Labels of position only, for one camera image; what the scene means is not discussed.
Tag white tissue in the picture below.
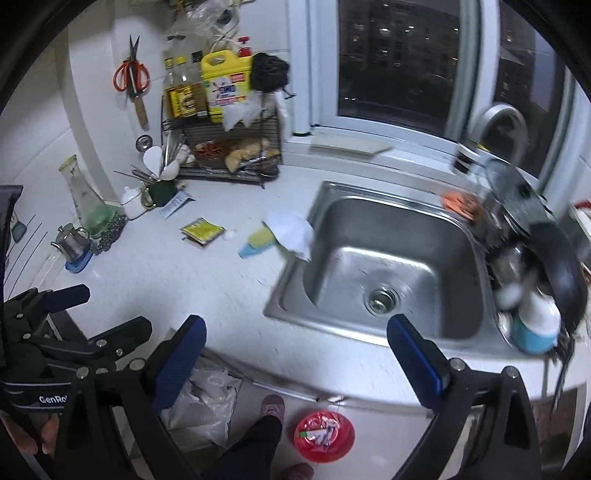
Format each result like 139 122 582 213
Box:
263 210 315 262

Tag red trash bin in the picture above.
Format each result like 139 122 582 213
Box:
293 410 356 464

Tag person's left hand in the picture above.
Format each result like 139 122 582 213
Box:
0 410 61 458

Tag white plastic bags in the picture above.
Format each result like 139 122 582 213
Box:
160 357 242 452

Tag left purple slipper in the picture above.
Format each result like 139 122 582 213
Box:
260 394 286 423

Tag purple slipper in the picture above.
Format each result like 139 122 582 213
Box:
280 462 315 480
260 394 286 423

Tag white blue spray bottle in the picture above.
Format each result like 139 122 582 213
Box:
511 288 561 355

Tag person's dark trouser legs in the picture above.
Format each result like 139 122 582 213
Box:
200 415 283 480

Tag stainless steel sink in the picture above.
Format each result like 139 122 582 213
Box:
264 182 511 357

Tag yellow silver foil packet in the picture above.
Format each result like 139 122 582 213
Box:
180 218 224 247

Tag small steel teapot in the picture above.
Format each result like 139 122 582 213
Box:
51 223 90 263

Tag blue plastic wrapper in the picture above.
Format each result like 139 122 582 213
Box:
238 226 276 259

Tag printed paper leaflet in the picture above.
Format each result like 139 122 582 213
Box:
160 190 193 219

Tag white ceramic container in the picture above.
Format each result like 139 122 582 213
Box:
120 186 147 220

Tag right purple slipper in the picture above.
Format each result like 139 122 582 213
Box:
280 462 315 480

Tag orange cloth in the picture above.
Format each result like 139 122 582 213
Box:
441 191 483 221

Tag glass carafe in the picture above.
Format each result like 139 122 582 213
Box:
59 155 116 238

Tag black frying pan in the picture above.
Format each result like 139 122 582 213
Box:
530 222 588 335

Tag chrome faucet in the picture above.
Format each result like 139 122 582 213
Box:
451 103 528 175

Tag ginger root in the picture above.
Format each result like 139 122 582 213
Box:
224 138 273 172

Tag oil bottle yellow label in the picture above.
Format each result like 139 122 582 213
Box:
164 36 208 119

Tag yellow detergent jug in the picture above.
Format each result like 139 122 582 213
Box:
200 50 253 123

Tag dark green gold-handled mug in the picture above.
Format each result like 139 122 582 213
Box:
140 181 178 210

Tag black wire rack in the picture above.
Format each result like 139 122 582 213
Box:
161 92 288 186

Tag orange handled scissors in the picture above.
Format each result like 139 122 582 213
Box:
112 36 150 100

